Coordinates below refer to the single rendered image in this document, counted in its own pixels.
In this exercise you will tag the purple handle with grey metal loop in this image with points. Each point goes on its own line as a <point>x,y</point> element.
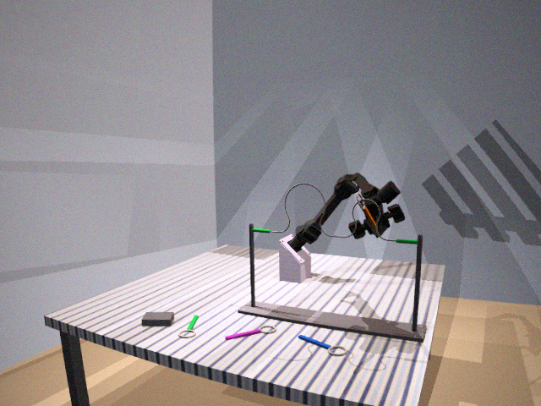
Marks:
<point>245,334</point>

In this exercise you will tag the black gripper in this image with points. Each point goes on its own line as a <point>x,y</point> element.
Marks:
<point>395,213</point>

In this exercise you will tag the grey ring with green handle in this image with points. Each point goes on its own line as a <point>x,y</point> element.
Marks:
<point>190,327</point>

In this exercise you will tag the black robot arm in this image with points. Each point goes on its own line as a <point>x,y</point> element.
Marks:
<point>345,187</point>

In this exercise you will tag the blue handle with grey loop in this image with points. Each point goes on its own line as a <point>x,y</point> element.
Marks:
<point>317,343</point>

